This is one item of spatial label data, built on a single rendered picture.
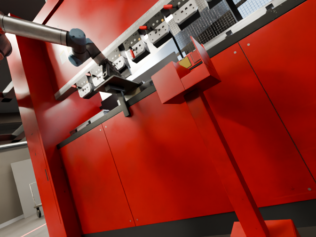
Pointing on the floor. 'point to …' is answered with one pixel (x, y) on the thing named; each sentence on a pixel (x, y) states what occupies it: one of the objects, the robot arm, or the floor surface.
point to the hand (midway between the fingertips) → (122, 86)
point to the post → (233, 10)
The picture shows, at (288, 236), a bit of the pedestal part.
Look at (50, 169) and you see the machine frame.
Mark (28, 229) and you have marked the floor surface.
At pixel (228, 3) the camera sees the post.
